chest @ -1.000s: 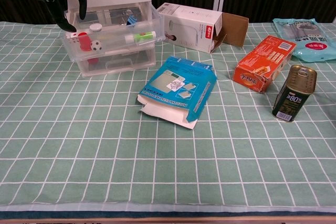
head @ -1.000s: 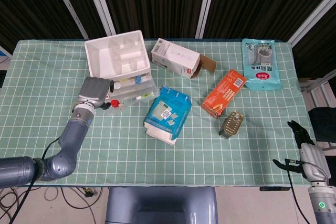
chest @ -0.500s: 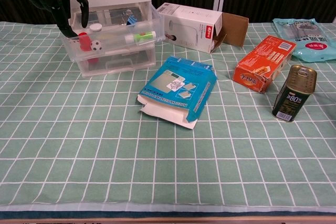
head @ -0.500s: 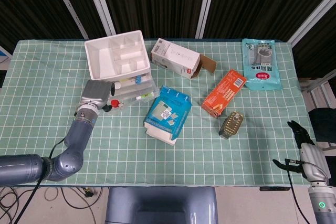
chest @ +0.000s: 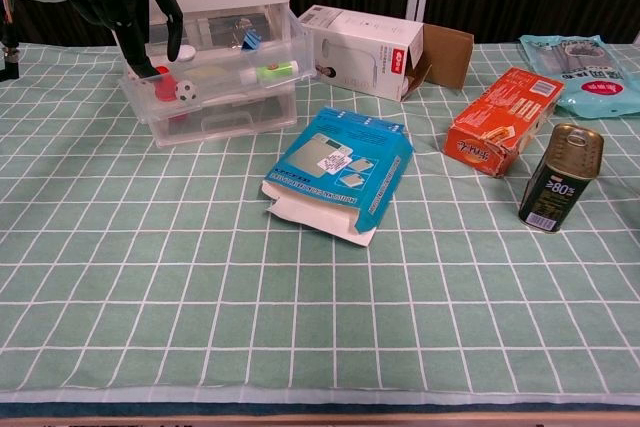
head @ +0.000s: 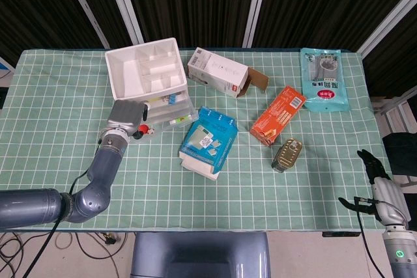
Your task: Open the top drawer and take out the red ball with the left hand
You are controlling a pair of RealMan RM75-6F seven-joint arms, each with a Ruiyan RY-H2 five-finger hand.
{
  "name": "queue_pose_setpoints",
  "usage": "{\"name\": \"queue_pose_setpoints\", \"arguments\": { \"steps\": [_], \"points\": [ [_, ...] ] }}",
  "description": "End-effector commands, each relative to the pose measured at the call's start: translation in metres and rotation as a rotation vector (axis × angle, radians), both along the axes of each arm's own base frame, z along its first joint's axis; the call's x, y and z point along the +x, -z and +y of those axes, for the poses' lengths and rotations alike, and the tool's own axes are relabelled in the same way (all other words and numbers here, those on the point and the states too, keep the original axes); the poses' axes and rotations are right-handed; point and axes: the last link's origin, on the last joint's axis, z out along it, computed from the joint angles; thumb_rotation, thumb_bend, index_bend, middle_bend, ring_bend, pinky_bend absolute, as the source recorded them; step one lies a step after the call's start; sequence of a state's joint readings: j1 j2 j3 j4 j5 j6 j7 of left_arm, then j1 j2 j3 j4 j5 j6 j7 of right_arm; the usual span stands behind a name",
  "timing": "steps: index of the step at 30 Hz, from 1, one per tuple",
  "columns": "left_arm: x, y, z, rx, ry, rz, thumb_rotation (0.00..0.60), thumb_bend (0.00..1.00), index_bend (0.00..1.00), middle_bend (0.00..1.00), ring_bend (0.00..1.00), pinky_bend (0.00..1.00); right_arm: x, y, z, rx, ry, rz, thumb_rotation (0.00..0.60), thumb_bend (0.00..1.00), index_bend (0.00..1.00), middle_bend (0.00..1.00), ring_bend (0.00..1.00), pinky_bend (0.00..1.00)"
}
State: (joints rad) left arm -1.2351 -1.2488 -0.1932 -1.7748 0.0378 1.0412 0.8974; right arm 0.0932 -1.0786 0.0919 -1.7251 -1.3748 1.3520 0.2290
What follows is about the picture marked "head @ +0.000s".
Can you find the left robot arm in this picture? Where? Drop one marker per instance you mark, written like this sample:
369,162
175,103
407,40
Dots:
101,167

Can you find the black table control panel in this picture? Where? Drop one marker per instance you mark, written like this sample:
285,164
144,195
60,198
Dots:
340,234

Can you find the yellow black plug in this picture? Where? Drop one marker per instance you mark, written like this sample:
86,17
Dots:
109,238

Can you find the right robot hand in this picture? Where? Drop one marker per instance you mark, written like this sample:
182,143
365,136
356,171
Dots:
391,203

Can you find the teal snack bag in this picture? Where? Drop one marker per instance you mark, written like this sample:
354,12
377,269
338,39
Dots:
322,95

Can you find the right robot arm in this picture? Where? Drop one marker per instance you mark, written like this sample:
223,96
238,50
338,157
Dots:
399,252

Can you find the white partition post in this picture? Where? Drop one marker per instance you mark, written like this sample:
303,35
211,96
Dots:
122,1
257,4
387,27
84,8

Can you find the green checked tablecloth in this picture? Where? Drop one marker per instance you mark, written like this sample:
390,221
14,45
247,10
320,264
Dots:
195,200

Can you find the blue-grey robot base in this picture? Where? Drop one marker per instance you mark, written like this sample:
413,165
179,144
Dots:
195,248

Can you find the blue binder clip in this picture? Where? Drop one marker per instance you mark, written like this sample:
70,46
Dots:
171,99

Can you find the clear drawer with blue clip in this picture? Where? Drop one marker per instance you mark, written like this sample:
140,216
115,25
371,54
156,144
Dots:
163,109

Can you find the green marker pen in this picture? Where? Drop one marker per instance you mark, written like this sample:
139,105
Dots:
182,119

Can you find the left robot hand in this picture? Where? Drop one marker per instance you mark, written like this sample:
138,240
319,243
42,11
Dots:
127,113

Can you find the small soccer ball toy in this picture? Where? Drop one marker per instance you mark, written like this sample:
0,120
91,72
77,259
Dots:
151,131

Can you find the white drawer organizer frame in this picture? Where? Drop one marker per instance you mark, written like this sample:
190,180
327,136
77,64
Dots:
127,69

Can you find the black chair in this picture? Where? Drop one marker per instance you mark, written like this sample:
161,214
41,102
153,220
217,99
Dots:
399,147

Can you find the grey metal stand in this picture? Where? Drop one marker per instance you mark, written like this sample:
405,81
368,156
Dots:
395,102

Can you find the blue white board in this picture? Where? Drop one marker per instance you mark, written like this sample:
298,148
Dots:
5,69

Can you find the small red cup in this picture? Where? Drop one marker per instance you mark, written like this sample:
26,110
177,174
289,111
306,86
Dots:
142,127

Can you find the blue scale box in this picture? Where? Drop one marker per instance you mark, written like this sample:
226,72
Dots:
208,134

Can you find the white cardboard box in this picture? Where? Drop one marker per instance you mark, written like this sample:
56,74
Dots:
221,69

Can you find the orange carton box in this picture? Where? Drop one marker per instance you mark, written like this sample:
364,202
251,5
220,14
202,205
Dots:
280,115

